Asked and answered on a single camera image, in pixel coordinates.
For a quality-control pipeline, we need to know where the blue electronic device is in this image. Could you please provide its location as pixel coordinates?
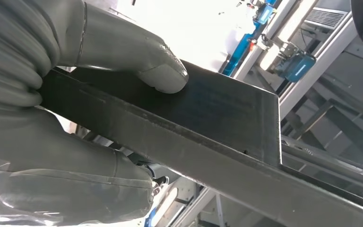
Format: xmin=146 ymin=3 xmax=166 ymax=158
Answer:
xmin=274 ymin=50 xmax=317 ymax=84

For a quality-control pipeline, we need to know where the white ventilation grille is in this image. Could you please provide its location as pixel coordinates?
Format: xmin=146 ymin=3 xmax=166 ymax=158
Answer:
xmin=303 ymin=8 xmax=349 ymax=31

